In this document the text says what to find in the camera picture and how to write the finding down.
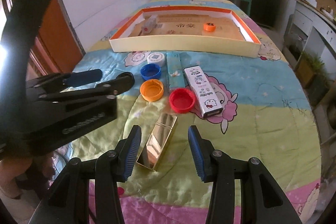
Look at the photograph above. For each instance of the person left hand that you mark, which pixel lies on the person left hand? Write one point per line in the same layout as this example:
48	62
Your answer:
11	167

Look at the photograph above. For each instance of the small orange cap with label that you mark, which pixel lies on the small orange cap with label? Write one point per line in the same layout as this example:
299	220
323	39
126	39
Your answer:
209	27

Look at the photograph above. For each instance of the teal rectangular box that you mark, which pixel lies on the teal rectangular box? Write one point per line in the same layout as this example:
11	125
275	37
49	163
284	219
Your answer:
175	77

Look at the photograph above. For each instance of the white QR code cap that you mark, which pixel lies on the white QR code cap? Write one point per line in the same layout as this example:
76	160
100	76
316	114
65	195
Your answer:
157	58

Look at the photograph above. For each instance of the white cartoon sticker box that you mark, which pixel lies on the white cartoon sticker box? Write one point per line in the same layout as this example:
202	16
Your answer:
208	104

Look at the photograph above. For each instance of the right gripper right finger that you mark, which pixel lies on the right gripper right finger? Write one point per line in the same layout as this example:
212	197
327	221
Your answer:
213	165

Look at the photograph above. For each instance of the brown wooden door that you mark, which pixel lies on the brown wooden door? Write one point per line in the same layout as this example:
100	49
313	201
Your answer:
57	48

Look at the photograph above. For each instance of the gold rectangular box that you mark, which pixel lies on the gold rectangular box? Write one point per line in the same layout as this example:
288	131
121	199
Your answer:
157	141

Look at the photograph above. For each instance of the orange rimmed cardboard tray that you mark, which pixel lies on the orange rimmed cardboard tray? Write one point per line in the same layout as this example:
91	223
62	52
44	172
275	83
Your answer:
180	28

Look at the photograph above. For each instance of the potted green plant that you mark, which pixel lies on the potted green plant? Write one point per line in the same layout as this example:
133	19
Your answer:
310	68

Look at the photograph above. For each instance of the red bottle cap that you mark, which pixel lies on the red bottle cap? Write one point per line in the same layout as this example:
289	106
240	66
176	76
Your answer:
182	100

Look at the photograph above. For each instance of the orange bottle cap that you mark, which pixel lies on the orange bottle cap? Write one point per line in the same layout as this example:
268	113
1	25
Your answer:
152	90

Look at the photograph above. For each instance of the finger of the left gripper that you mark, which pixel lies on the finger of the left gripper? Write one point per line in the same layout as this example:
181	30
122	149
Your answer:
73	79
122	83

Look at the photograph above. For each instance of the white kitchen counter cabinet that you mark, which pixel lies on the white kitchen counter cabinet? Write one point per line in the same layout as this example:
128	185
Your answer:
310	31

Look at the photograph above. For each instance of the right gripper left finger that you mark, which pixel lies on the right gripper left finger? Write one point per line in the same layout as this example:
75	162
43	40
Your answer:
114	166

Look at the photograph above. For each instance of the blue bottle cap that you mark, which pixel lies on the blue bottle cap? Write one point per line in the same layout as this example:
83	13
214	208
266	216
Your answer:
150	71

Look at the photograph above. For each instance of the colourful cartoon sheep quilt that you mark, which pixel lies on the colourful cartoon sheep quilt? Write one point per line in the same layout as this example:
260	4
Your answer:
265	114

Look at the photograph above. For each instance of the patterned grey slim box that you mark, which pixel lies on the patterned grey slim box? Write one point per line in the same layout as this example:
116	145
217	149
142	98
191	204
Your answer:
148	25

